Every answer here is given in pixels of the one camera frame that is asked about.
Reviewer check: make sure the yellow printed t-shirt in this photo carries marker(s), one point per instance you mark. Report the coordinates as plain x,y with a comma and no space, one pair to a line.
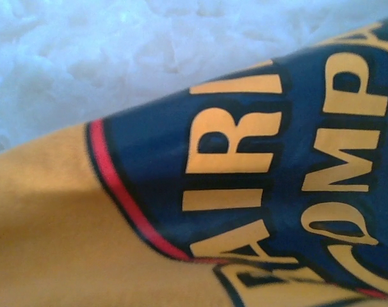
53,224

